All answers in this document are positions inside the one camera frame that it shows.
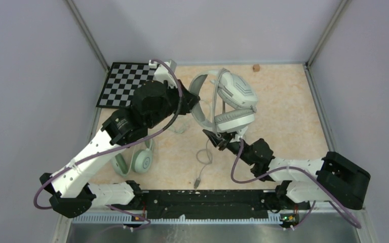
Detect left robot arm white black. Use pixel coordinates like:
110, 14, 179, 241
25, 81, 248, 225
40, 81, 200, 218

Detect black white checkerboard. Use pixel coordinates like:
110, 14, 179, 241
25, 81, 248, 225
96, 62, 155, 109

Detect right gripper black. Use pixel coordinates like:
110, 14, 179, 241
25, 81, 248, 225
204, 123, 255, 166

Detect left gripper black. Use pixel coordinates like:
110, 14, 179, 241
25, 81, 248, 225
147, 78, 200, 129

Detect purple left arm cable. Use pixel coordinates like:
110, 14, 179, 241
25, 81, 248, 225
33, 59, 184, 232

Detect small wooden cube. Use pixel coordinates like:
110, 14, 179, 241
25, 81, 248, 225
252, 64, 260, 72

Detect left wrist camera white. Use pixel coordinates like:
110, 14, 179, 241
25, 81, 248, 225
148, 59, 177, 87

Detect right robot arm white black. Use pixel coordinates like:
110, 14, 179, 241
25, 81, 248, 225
203, 130, 371, 210

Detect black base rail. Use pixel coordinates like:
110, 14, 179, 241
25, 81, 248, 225
137, 189, 311, 220

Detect white gaming headphones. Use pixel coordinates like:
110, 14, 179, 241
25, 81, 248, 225
189, 68, 258, 136

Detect mint green headphones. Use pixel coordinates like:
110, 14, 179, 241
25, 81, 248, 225
110, 139, 154, 177

